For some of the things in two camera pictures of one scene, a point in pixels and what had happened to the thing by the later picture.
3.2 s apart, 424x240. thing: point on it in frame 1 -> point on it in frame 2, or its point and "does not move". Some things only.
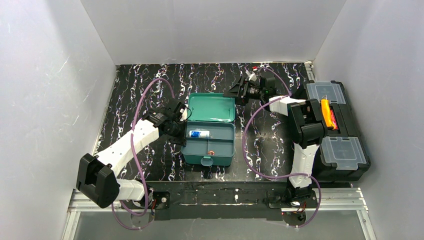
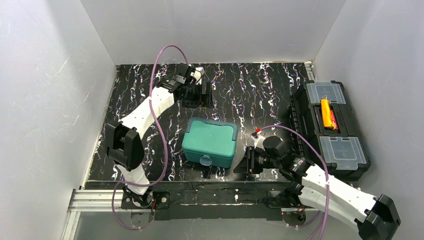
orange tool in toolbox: [326, 109] does not move
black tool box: [342, 155] does not move
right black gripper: [242, 90] -> [250, 160]
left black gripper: [180, 116] -> [199, 98]
